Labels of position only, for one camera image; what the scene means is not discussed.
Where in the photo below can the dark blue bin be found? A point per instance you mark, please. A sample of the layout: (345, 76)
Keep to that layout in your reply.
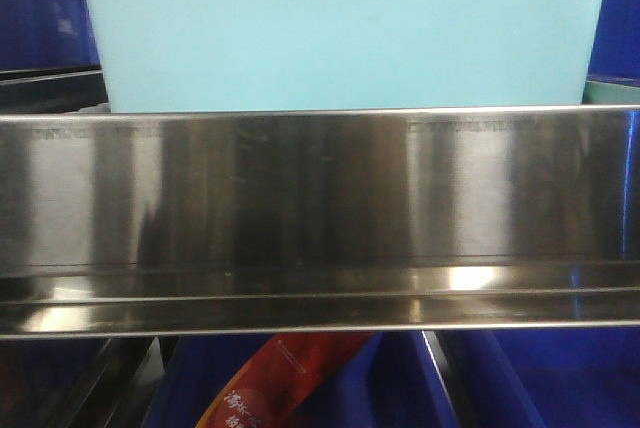
(392, 382)
(615, 51)
(39, 34)
(549, 377)

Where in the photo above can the dark blue bin lower middle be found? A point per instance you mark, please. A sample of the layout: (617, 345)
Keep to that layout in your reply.
(392, 382)

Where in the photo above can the red snack bag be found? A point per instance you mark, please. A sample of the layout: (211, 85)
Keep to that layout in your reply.
(280, 376)

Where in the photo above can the dark blue bin upper right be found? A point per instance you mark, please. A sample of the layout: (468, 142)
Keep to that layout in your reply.
(615, 51)

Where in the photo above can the dark blue bin upper left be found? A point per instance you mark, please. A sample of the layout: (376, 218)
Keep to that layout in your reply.
(39, 34)

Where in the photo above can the light blue plastic bin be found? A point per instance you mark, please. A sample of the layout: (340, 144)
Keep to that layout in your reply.
(290, 55)

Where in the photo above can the dark blue bin lower right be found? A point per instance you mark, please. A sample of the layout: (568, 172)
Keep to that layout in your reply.
(549, 377)

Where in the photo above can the stainless steel shelf rail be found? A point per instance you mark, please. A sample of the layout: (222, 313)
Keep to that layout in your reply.
(159, 224)

